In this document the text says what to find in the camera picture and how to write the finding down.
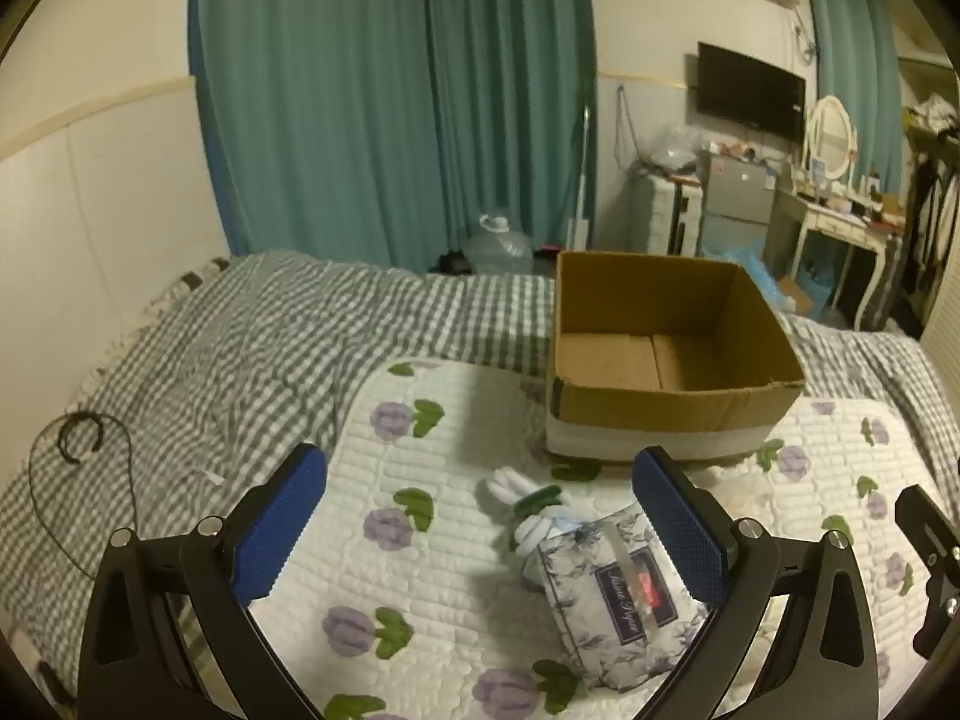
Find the white dressing table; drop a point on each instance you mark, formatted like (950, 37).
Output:
(840, 229)

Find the floral quilted mat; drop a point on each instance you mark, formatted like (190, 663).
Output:
(435, 525)

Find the brown cardboard box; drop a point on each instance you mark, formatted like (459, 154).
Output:
(675, 409)

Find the narrow teal curtain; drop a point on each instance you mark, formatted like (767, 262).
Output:
(851, 52)

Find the white floor mop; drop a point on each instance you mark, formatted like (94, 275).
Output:
(583, 180)

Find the row of cosmetics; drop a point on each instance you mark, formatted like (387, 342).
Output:
(847, 202)

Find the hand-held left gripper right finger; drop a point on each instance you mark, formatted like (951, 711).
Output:
(679, 525)

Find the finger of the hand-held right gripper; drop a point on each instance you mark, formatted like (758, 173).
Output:
(937, 540)

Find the blue plastic bag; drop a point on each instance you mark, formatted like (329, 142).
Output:
(750, 259)

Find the clear plastic bag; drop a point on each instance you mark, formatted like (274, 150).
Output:
(671, 150)

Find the black wall television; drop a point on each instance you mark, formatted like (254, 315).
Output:
(750, 90)

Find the wide teal curtain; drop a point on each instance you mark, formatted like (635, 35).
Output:
(315, 90)

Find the grey small fridge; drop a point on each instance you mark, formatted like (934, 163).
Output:
(739, 199)

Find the dark cloth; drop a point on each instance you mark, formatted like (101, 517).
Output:
(451, 262)

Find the white suitcase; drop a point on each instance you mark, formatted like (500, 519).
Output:
(660, 214)

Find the clear water jug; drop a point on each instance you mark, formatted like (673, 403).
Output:
(499, 247)

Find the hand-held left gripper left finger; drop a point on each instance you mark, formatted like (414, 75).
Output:
(277, 525)

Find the clothes pile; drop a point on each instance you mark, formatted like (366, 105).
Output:
(934, 114)

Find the floral tissue packet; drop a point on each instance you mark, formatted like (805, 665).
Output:
(600, 600)

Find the white oval mirror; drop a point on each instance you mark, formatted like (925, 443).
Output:
(831, 135)

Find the white wardrobe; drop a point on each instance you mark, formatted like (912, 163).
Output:
(941, 240)

